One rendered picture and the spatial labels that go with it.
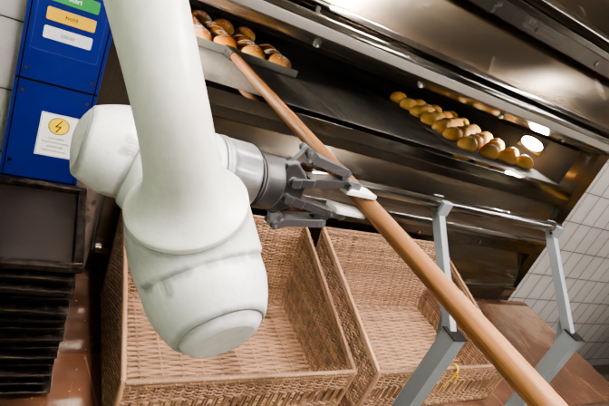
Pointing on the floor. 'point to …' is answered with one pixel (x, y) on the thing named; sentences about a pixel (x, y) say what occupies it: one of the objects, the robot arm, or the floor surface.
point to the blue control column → (45, 99)
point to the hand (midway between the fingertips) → (351, 200)
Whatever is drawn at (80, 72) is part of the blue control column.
